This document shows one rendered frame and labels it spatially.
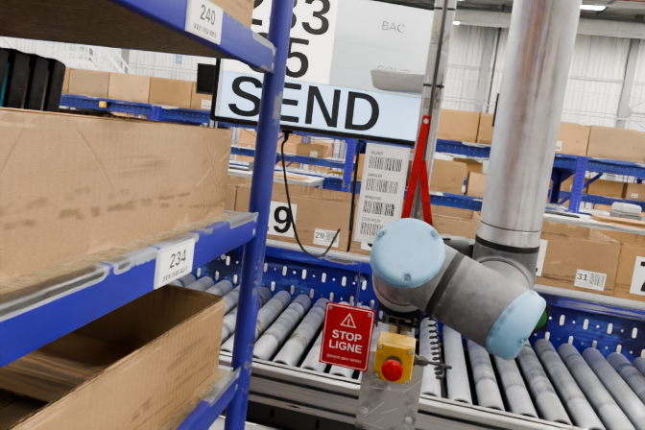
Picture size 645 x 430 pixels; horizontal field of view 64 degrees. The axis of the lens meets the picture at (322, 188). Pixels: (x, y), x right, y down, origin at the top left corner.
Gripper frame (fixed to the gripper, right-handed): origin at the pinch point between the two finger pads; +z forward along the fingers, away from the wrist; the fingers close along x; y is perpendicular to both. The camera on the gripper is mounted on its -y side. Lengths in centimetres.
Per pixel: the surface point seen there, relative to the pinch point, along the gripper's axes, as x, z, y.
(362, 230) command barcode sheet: -9.6, -1.5, -12.2
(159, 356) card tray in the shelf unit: -21, -50, 21
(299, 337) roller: -23.3, 31.3, 5.9
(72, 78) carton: -469, 416, -314
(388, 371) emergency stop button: -0.5, 1.0, 12.9
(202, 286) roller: -61, 54, -6
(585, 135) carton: 165, 414, -315
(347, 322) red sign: -9.9, 7.2, 4.6
